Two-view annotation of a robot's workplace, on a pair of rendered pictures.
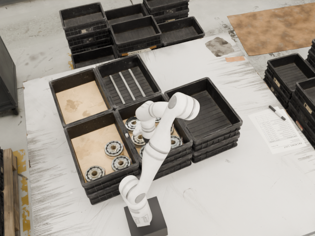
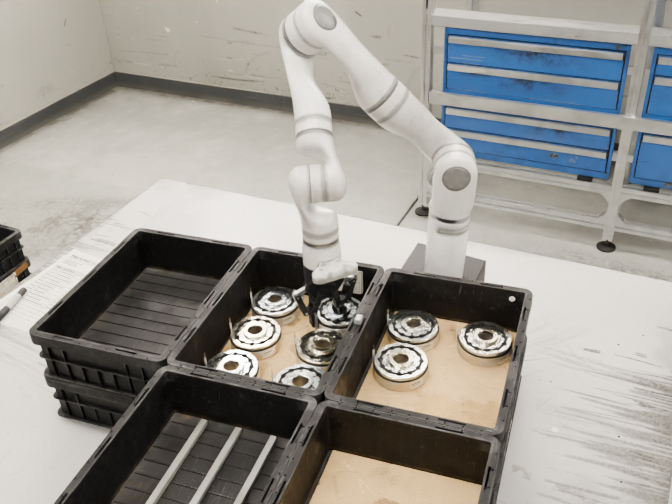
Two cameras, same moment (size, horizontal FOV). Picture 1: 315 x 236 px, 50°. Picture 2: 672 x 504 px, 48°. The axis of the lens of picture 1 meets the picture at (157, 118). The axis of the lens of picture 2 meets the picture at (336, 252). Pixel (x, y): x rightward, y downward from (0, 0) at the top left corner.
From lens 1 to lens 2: 2.21 m
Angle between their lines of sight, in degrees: 89
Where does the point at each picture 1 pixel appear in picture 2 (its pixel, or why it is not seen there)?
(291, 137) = (67, 268)
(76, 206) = (557, 397)
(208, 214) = not seen: hidden behind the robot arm
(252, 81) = not seen: outside the picture
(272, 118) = (30, 307)
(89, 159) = (474, 390)
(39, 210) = (653, 440)
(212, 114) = (129, 315)
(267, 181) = not seen: hidden behind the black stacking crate
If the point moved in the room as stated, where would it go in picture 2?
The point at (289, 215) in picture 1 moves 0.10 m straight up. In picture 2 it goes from (233, 213) to (229, 183)
